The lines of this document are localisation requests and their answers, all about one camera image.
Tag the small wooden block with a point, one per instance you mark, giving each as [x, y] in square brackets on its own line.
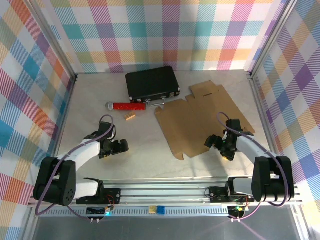
[130, 117]

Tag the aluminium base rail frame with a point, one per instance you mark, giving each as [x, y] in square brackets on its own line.
[162, 193]

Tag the grey metal plate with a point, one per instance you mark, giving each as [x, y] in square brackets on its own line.
[162, 230]

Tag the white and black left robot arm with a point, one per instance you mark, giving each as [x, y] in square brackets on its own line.
[82, 152]

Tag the small tan block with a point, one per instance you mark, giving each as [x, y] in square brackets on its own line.
[152, 209]

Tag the small blue block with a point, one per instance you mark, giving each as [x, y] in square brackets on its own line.
[161, 210]

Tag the aluminium corner post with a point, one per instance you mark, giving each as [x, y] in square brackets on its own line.
[271, 37]
[53, 37]

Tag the small controller board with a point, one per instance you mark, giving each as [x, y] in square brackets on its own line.
[96, 211]
[237, 211]

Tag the red toy microphone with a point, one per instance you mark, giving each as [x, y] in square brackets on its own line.
[127, 106]

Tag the brown cardboard box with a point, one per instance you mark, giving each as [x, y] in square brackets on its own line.
[195, 120]

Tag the perforated metal strip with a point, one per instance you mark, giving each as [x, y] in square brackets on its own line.
[187, 212]

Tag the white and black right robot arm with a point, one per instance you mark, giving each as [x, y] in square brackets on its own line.
[250, 147]

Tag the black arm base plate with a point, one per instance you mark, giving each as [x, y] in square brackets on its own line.
[112, 195]
[217, 195]

